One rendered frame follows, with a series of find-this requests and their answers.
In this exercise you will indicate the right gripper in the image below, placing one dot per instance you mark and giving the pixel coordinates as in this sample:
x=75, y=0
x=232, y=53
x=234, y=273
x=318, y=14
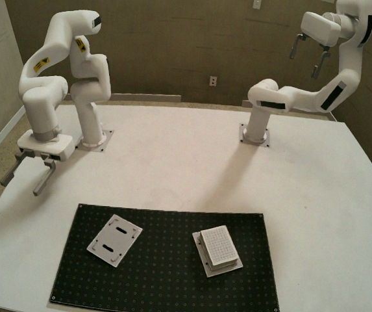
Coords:
x=60, y=148

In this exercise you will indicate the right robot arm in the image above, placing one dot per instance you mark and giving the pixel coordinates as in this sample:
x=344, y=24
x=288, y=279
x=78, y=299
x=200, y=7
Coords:
x=40, y=95

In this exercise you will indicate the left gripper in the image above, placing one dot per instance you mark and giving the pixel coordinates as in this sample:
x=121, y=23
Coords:
x=322, y=29

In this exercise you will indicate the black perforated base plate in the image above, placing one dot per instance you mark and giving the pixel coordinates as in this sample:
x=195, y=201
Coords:
x=162, y=271

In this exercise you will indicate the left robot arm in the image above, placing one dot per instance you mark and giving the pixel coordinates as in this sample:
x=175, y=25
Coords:
x=266, y=96

